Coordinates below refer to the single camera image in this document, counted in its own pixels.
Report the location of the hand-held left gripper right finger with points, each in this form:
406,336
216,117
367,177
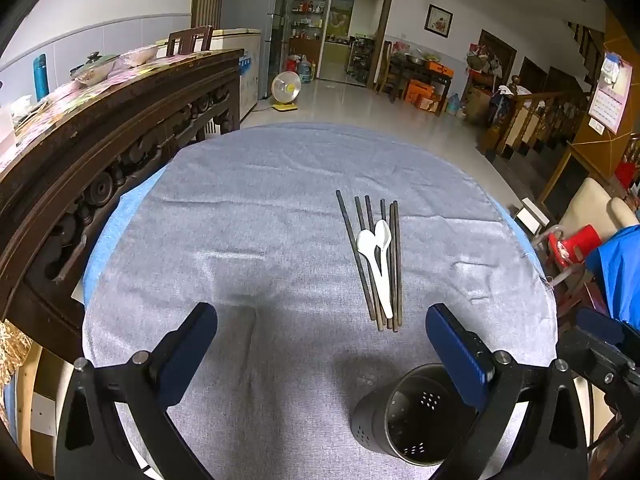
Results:
457,355

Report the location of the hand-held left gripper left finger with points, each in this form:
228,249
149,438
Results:
187,355

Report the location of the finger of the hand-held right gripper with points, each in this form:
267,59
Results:
600,327

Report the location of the perforated metal utensil holder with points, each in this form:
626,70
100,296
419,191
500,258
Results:
400,425

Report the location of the white plastic spoon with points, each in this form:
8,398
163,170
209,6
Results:
383,234
367,243

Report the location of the blue garment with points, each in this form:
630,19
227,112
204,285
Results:
617,275

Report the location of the red plastic stool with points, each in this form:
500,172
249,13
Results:
575,247

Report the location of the beige chair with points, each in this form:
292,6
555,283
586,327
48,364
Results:
595,200

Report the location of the small white box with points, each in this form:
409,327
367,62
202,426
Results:
531,215

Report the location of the blue under cloth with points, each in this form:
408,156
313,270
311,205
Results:
117,225

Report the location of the grey tablecloth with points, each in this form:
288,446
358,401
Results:
250,220

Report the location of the carved dark wooden table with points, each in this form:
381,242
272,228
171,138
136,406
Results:
100,160

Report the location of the wooden stair railing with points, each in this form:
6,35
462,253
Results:
530,120

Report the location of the blue water jug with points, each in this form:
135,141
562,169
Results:
305,69
453,105

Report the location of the orange cardboard box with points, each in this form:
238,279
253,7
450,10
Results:
419,92

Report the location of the floral table cover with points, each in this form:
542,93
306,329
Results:
75,95

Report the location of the round heater with yellow base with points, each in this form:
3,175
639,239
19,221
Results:
286,89

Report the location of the dark wooden side table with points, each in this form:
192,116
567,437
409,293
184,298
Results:
425,72

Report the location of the white chest freezer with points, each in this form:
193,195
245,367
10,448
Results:
248,75

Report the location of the pot with glass lid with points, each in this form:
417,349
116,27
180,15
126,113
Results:
95,67

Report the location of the plastic covered bowl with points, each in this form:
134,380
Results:
138,56

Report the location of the blue thermos bottle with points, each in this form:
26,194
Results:
40,77

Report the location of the dark wooden chair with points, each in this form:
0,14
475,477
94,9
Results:
190,40

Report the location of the silver refrigerator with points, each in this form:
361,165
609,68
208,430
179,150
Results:
260,20

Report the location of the shelf with bottles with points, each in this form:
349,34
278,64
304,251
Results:
307,10

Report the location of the wall calendar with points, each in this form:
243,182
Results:
610,92

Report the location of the framed wall picture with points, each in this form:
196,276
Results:
438,20

